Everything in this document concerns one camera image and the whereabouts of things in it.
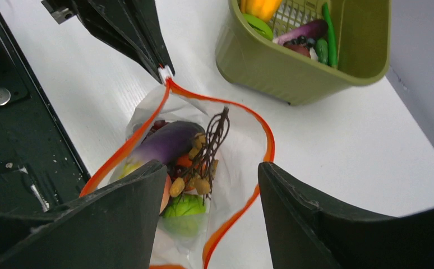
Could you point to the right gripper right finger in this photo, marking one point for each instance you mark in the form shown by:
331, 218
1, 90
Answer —
307, 228

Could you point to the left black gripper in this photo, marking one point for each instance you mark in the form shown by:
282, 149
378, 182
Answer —
130, 27

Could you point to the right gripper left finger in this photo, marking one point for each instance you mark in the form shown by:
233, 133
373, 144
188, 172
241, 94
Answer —
113, 227

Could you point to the peach toy fruit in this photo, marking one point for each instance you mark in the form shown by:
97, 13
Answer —
166, 194

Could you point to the light green toy cabbage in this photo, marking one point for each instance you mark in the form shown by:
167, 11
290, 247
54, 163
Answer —
184, 216

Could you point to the orange toy fruit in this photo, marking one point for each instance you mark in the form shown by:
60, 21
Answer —
184, 161

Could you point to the purple toy eggplant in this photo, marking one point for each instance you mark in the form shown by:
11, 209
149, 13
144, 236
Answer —
164, 145

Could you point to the clear zip bag orange zipper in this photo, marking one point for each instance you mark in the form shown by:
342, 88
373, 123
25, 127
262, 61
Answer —
249, 142

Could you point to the olive green plastic bin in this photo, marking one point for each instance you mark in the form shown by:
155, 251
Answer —
362, 40

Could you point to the dark red grape bunch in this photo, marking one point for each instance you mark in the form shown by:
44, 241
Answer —
155, 127

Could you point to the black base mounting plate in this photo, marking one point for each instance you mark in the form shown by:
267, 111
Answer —
39, 167

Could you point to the yellow toy pepper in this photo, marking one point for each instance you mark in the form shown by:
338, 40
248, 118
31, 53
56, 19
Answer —
262, 9

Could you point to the brown red toy fruit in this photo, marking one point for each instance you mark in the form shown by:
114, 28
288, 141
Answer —
298, 49

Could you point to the dark blue grape cluster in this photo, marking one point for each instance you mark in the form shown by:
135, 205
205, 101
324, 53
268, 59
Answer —
301, 41

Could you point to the long green bean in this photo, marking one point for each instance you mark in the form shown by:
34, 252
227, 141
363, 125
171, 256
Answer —
331, 39

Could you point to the small purple eggplant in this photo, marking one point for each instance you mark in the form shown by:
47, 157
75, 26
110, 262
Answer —
314, 29

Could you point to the small green cucumber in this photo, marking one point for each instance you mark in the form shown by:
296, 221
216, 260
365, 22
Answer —
321, 49

